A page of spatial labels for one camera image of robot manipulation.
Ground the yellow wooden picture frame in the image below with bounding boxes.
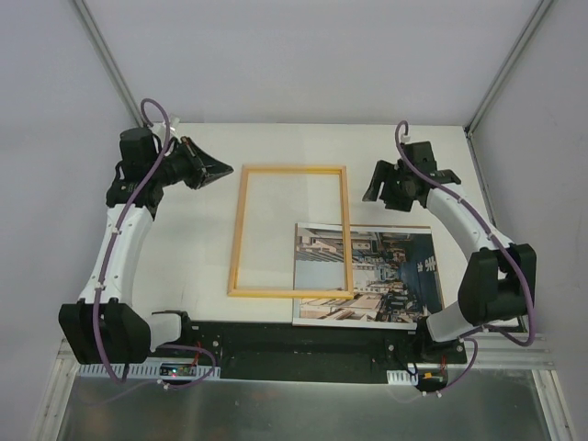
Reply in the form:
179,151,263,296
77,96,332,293
227,164,354,300

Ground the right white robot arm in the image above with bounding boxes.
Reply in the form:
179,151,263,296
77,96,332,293
363,141,537,363

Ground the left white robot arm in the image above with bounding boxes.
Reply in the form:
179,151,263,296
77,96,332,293
58,128,233,365

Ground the street photo on board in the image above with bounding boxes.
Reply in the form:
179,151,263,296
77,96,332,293
292,223,444,332

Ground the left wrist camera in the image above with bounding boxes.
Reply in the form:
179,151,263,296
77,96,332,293
151,114,181,141

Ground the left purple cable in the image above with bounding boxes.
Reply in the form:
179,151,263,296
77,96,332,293
91,97,217,405

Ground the purple cable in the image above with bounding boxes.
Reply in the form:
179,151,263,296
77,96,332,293
91,97,217,405
385,120,537,405

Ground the left aluminium corner post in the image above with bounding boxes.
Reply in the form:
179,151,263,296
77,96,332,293
70,0,144,127

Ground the aluminium corner post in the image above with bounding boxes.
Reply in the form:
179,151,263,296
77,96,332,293
464,0,557,139
70,0,144,127

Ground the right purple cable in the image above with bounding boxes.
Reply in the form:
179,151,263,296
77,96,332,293
385,120,537,405

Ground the right aluminium corner post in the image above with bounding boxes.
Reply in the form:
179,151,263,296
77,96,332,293
464,0,557,139

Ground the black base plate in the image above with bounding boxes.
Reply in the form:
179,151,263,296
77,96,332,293
176,321,467,384

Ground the right white cable duct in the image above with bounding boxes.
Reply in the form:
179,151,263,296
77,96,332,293
387,370,419,387

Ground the white cable duct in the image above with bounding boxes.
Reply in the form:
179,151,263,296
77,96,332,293
78,361,221,381
387,370,419,387

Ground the aluminium front rail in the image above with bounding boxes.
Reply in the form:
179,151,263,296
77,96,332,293
56,334,556,370

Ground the left white cable duct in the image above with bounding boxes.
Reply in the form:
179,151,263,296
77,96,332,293
78,361,221,381

